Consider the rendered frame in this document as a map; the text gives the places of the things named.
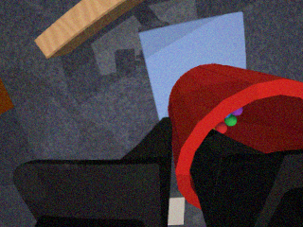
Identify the red cup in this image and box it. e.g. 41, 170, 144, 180
168, 63, 303, 208

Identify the purple marble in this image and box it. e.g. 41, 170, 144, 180
232, 107, 242, 116

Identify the green marble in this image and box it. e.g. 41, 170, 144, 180
224, 114, 238, 126

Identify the red marble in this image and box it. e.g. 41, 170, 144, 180
216, 122, 227, 133

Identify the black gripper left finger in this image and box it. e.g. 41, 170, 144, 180
12, 117, 173, 227

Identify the tan wooden beam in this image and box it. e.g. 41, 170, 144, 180
34, 0, 144, 58

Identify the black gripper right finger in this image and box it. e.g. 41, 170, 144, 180
189, 129, 303, 227

